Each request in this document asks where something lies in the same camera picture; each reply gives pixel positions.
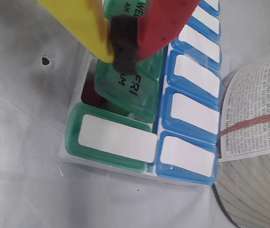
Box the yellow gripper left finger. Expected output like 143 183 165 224
37 0 114 63

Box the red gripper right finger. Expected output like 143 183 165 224
108 0 199 75

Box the red round candy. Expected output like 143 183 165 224
81 80 104 107

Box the weekly pill organizer box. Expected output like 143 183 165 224
60 0 222 187

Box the open printed book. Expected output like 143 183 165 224
212 46 270 228

